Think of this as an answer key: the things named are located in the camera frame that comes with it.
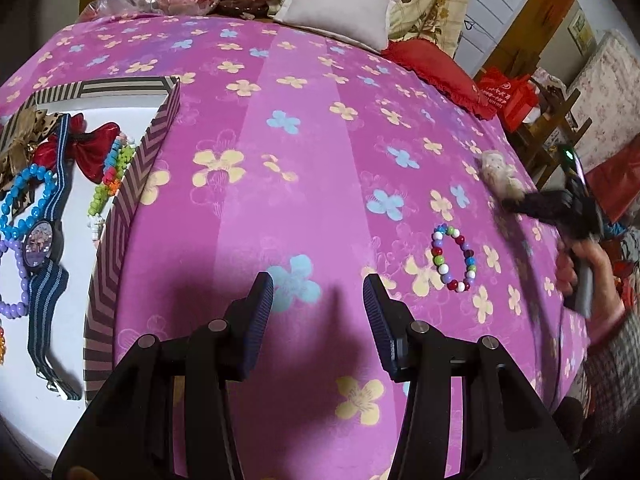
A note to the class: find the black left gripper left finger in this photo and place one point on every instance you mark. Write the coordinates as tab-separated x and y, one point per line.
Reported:
127	432

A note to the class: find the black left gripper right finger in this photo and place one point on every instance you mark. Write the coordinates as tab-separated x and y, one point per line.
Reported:
507	433

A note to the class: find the cream dotted chiffon scrunchie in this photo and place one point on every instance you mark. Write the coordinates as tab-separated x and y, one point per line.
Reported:
500	177

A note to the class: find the blue striped strap watch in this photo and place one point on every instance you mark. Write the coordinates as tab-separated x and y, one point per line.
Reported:
42	253

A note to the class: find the red satin bow clip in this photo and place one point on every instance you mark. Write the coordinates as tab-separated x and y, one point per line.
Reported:
87	149

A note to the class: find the tan organza leopard bow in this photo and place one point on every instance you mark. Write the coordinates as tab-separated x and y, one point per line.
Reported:
31	128

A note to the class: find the striped white jewelry box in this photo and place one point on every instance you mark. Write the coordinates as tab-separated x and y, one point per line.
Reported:
83	323

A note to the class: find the person right hand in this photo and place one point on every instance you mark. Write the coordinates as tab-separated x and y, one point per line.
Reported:
607	307

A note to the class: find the wooden chair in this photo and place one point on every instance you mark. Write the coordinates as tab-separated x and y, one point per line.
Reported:
541	139

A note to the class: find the red shopping bag right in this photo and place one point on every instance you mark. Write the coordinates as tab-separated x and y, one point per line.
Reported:
513	98

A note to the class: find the red ruffled cushion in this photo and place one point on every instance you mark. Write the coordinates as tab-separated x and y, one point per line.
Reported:
435	67

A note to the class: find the pink floral bedsheet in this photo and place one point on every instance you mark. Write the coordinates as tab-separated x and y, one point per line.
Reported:
319	163

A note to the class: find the white small pillow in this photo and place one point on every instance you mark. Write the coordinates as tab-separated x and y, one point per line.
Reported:
364	23

